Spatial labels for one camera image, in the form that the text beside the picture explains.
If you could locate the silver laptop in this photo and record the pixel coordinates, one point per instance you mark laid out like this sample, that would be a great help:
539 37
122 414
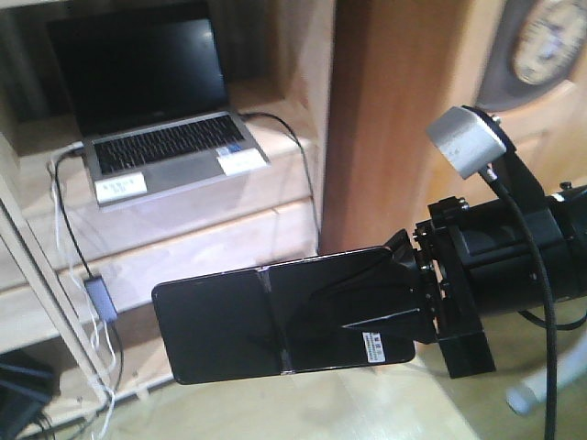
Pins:
149 98

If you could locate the grey usb hub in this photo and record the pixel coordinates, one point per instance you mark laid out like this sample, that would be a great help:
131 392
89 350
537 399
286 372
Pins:
100 298

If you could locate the wooden desk shelf unit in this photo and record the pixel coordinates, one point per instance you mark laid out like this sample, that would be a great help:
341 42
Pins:
340 107

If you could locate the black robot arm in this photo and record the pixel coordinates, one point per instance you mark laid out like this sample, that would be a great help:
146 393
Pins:
573 256

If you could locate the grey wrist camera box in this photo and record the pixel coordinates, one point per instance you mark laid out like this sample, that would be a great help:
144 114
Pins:
465 140

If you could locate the round wall clock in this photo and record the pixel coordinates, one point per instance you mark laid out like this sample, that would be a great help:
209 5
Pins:
536 46

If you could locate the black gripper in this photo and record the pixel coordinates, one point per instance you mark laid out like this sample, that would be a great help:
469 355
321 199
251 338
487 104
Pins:
504 256

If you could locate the black smartphone with pink frame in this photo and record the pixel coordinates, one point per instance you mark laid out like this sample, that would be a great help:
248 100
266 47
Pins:
247 323

